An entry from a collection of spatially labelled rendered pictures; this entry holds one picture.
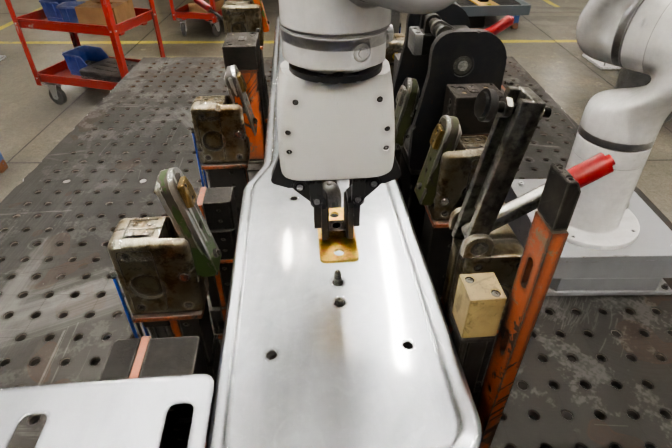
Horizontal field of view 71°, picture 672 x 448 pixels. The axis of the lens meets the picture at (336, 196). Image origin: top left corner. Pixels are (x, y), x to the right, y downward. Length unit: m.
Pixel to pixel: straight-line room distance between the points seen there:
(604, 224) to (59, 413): 0.88
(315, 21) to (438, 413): 0.33
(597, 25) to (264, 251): 0.61
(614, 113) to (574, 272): 0.30
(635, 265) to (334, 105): 0.76
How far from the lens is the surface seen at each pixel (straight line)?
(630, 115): 0.89
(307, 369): 0.46
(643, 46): 0.86
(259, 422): 0.43
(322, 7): 0.34
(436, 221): 0.70
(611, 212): 0.99
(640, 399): 0.92
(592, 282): 1.02
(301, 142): 0.39
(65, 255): 1.16
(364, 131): 0.39
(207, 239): 0.56
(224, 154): 0.87
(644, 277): 1.06
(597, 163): 0.51
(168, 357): 0.52
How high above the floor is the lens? 1.38
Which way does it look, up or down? 35 degrees down
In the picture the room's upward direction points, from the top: straight up
